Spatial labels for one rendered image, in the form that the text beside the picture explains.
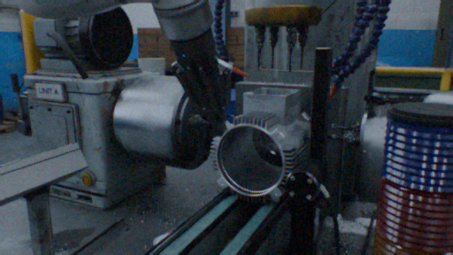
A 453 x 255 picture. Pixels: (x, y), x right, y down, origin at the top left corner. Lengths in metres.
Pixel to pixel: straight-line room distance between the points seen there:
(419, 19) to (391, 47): 0.49
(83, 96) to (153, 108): 0.21
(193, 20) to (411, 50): 5.54
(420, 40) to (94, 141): 5.41
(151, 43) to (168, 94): 5.73
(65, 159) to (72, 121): 0.39
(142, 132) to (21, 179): 0.38
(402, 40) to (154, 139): 5.32
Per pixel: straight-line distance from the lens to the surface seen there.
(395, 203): 0.30
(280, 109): 0.82
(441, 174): 0.29
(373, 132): 0.75
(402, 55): 6.04
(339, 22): 1.09
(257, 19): 0.86
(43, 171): 0.67
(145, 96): 0.97
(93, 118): 1.05
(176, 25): 0.60
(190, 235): 0.71
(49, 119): 1.15
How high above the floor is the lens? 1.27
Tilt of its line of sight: 14 degrees down
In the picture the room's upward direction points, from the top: straight up
